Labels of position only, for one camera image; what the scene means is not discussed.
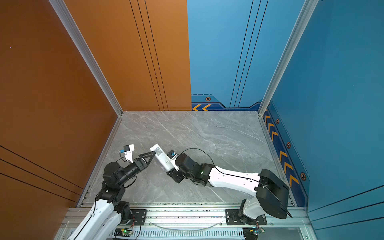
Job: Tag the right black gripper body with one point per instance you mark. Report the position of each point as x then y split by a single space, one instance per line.
190 176

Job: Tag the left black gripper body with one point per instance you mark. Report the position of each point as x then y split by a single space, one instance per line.
131 171

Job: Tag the white remote control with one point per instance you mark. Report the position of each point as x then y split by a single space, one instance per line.
162 157

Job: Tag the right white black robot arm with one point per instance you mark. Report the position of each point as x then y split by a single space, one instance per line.
269 194

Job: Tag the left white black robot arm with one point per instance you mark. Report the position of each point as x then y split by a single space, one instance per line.
109 210

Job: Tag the left circuit board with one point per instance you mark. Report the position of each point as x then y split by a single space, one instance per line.
123 233

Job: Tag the circuit board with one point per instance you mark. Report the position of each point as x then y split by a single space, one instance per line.
252 233
123 233

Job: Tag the right circuit board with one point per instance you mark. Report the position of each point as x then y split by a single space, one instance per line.
252 233

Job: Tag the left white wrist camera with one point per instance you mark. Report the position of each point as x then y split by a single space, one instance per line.
126 154

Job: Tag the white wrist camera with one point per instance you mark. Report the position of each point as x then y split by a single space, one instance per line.
172 155
126 154

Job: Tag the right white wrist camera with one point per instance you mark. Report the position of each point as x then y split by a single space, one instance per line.
172 155

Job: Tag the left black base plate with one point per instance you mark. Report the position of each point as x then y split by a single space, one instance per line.
139 216

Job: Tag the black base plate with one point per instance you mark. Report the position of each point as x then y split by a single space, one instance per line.
139 216
233 217

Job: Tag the aluminium front rail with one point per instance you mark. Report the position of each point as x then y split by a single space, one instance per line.
197 222

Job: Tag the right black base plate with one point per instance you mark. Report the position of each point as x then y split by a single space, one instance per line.
233 217

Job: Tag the left aluminium corner post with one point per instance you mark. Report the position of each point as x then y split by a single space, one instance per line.
75 34

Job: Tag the aluminium corner post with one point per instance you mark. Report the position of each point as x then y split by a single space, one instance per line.
75 34
292 43

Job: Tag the right aluminium corner post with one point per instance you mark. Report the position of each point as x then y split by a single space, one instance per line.
292 43

